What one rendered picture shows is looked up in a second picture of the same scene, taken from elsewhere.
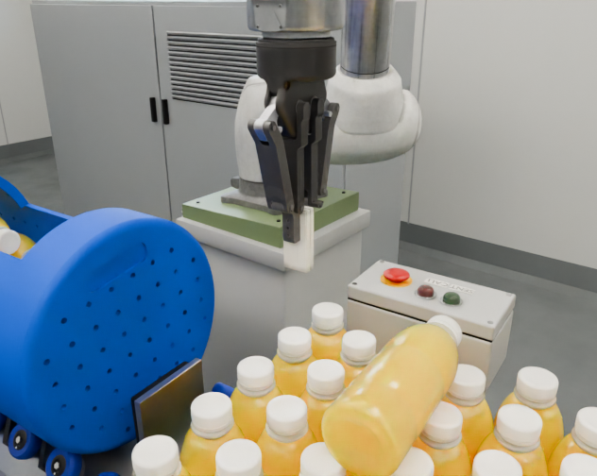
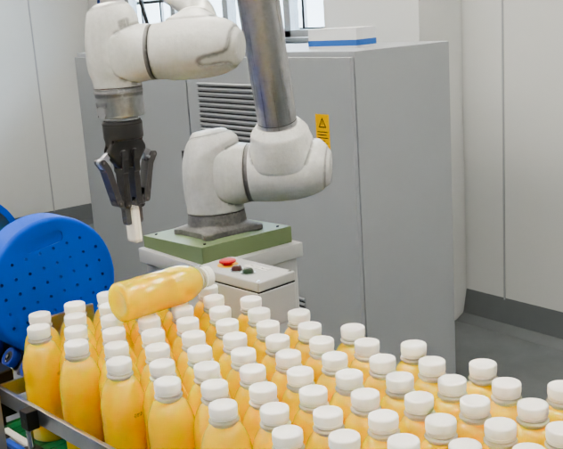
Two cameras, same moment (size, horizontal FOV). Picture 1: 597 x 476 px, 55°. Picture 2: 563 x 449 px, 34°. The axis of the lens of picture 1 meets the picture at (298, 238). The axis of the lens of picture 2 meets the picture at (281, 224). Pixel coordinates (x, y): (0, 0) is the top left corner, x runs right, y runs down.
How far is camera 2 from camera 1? 1.25 m
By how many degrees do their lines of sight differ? 16
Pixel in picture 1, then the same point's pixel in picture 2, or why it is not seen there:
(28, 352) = not seen: outside the picture
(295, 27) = (110, 117)
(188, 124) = not seen: hidden behind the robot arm
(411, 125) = (316, 167)
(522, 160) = not seen: outside the picture
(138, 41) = (172, 93)
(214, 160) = not seen: hidden behind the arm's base
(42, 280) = (3, 243)
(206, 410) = (70, 305)
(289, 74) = (112, 137)
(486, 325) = (254, 282)
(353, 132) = (267, 174)
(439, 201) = (537, 269)
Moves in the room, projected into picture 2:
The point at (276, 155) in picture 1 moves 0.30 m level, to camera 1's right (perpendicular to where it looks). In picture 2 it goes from (108, 176) to (264, 173)
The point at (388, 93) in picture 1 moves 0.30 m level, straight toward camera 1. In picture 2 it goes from (290, 142) to (240, 164)
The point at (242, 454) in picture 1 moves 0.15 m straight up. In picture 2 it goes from (76, 315) to (66, 233)
